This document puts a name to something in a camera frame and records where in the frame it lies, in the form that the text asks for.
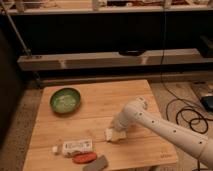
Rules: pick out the white labelled bottle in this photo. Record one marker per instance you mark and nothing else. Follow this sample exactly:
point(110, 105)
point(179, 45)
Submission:
point(72, 148)

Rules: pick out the wooden shelf rack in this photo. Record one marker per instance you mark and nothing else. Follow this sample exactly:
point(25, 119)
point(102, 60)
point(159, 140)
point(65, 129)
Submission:
point(50, 43)

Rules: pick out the black object on shelf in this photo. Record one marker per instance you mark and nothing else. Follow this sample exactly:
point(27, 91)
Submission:
point(131, 52)

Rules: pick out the orange carrot toy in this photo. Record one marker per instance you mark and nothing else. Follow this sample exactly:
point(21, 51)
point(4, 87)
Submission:
point(85, 158)

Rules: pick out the grey stone block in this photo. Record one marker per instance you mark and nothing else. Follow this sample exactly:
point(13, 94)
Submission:
point(97, 165)

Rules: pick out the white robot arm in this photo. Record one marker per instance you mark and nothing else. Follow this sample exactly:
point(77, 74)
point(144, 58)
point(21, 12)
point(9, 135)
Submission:
point(195, 144)

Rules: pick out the dark device on floor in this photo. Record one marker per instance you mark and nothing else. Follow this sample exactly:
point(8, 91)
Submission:
point(207, 102)

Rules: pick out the green ceramic bowl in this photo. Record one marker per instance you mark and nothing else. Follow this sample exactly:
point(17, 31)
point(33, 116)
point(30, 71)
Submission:
point(65, 100)

